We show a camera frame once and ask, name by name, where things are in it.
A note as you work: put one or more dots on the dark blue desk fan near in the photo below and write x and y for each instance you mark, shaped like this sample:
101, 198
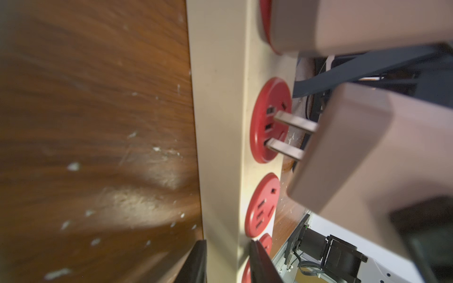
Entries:
422, 72

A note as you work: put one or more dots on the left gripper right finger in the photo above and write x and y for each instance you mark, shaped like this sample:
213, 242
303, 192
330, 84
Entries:
262, 268

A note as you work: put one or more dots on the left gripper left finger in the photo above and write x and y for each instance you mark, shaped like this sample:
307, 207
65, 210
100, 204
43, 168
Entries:
194, 268

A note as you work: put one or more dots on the pink USB charger plug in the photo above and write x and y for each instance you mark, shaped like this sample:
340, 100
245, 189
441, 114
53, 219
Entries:
315, 28
372, 152

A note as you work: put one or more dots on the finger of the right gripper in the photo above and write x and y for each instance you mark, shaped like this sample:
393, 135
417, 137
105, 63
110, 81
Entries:
426, 230

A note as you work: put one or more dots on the cream power strip red sockets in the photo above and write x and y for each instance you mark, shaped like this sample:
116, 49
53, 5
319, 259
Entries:
230, 64

